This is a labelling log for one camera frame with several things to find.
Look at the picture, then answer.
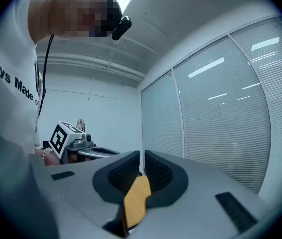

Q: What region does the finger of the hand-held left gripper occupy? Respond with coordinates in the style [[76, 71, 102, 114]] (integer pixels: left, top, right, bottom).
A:
[[77, 146, 121, 158]]

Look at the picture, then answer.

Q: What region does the black head-worn camera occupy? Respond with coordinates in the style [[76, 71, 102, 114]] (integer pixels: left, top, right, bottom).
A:
[[112, 16, 133, 41]]

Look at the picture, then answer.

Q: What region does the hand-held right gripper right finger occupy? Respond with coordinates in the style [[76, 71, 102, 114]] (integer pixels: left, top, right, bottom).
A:
[[127, 149, 272, 239]]

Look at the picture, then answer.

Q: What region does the person in white shirt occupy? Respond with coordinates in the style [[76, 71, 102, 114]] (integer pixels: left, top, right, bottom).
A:
[[0, 0, 43, 156]]

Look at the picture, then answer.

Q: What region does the round wooden table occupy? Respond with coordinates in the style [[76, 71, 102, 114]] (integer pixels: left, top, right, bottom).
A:
[[123, 175, 152, 230]]

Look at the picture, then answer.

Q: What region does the person's head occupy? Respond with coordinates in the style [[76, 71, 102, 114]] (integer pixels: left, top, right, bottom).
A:
[[27, 0, 123, 43]]

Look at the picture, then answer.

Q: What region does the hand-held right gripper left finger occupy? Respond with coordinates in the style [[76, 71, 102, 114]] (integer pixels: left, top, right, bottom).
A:
[[28, 149, 141, 239]]

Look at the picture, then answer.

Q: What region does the person's left hand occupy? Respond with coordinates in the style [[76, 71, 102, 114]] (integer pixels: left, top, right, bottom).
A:
[[46, 150, 63, 167]]

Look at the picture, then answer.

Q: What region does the black camera cable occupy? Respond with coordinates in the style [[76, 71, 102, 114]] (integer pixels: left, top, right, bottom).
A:
[[37, 34, 55, 118]]

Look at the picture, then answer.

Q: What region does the pale bead bracelet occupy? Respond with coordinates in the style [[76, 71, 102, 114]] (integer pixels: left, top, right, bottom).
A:
[[42, 147, 53, 163]]

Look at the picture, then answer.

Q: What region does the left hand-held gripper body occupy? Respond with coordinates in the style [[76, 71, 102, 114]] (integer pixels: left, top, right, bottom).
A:
[[48, 120, 94, 165]]

